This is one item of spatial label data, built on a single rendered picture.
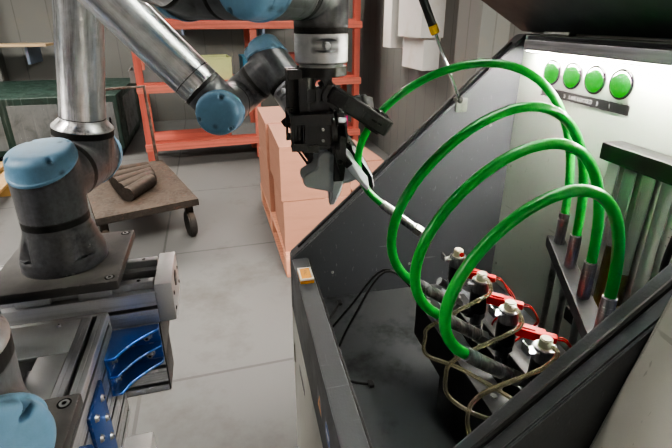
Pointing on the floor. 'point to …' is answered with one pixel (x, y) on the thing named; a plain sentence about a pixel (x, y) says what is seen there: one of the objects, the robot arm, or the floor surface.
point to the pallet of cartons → (292, 185)
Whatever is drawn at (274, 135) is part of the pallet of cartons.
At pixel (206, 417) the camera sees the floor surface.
